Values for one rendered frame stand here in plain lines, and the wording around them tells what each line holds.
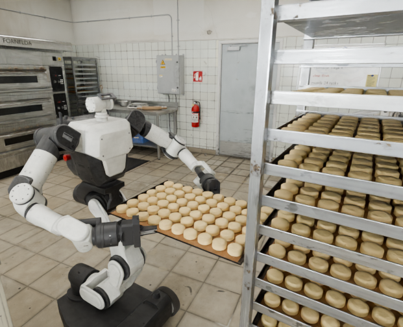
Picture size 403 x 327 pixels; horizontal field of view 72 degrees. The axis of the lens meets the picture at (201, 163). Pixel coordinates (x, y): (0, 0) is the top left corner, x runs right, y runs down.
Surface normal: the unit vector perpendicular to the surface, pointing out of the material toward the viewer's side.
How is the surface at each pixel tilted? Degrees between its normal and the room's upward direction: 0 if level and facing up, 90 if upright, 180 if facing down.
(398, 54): 90
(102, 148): 91
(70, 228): 35
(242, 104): 90
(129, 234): 90
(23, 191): 44
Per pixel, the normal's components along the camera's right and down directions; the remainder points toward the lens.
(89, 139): 0.23, 0.24
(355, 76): -0.41, 0.28
